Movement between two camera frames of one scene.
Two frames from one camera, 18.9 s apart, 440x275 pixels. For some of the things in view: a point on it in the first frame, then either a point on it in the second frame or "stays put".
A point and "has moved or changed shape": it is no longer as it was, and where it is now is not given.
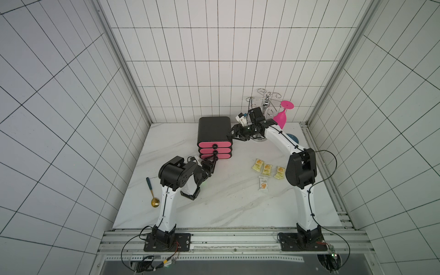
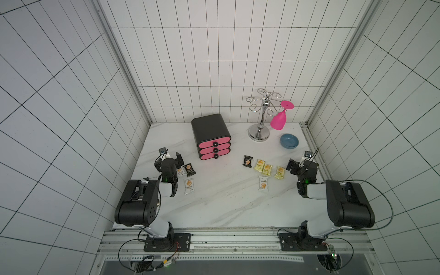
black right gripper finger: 238,131 -> 293,167
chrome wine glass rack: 268,104 stays put
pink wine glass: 281,117 stays put
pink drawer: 215,150 has moved or changed shape
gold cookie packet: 263,183 stays put
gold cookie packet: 258,165 stays put
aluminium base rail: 235,244 stays put
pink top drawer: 215,144 has moved or changed shape
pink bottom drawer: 203,156 has moved or changed shape
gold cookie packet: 280,173 stays put
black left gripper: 209,164 -> 178,161
